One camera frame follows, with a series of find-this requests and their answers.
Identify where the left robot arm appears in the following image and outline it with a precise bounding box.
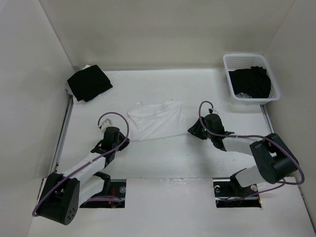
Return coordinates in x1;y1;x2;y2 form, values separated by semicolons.
32;126;130;226

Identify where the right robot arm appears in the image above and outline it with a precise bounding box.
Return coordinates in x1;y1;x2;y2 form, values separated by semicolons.
188;114;299;197

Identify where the folded black tank top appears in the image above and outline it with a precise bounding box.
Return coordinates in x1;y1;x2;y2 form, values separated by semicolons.
67;65;113;102

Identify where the black tank top in basket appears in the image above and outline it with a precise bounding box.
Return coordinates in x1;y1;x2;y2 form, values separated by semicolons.
229;66;271;99

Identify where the grey garment in basket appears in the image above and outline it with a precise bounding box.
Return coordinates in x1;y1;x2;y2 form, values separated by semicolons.
235;92;252;99

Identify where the white plastic laundry basket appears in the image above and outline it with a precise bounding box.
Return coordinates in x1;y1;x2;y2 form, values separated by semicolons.
223;53;280;105

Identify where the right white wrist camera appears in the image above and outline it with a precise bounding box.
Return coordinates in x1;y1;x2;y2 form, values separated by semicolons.
208;108;219;114

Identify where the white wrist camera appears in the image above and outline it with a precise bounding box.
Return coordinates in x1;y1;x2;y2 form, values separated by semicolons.
99;118;113;133
208;108;219;114

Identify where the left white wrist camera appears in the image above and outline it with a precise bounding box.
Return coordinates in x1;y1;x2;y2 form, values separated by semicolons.
99;118;113;133

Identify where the right aluminium table rail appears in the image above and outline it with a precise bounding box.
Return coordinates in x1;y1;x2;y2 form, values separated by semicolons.
260;105;275;133

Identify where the aluminium table rail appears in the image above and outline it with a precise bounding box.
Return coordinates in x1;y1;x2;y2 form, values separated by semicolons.
260;105;275;133
37;95;74;201

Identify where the left aluminium table rail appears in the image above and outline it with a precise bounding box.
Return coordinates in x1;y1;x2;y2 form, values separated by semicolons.
37;95;74;201

